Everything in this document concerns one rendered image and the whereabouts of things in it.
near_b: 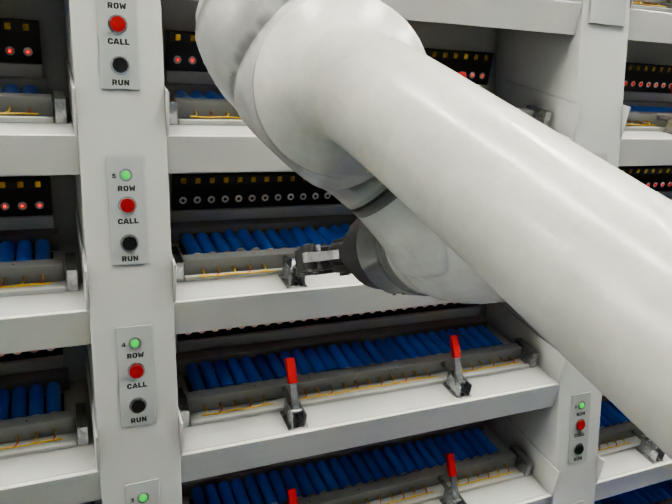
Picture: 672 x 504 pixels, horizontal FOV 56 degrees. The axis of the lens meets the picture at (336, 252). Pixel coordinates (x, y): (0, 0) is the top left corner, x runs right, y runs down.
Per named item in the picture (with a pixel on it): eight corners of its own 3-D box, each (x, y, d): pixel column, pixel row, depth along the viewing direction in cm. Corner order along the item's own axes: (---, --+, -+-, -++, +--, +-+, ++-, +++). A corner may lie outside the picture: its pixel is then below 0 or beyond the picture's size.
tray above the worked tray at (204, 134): (567, 167, 99) (591, 75, 93) (166, 173, 75) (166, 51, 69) (490, 132, 115) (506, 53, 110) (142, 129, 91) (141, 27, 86)
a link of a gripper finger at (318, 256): (371, 263, 61) (321, 267, 58) (345, 267, 65) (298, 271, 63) (368, 238, 61) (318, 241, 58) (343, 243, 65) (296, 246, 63)
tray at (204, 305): (559, 290, 102) (575, 235, 98) (173, 335, 78) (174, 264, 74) (486, 240, 118) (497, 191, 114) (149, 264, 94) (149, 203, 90)
